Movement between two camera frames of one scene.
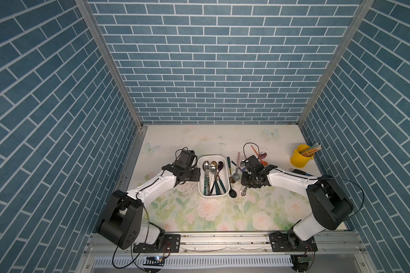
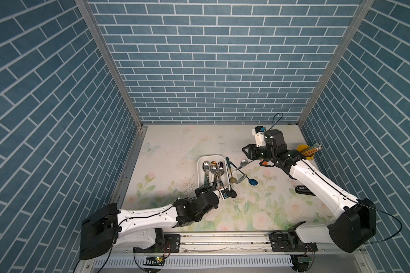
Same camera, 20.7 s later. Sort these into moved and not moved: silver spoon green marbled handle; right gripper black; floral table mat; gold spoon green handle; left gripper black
Moved: left gripper black; right gripper black
Not moved: floral table mat; gold spoon green handle; silver spoon green marbled handle
